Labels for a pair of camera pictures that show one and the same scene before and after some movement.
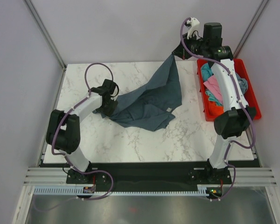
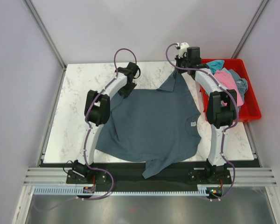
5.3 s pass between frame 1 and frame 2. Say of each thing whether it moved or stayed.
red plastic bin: stayed
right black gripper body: moved
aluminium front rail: stayed
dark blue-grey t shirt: moved
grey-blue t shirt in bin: stayed
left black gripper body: moved
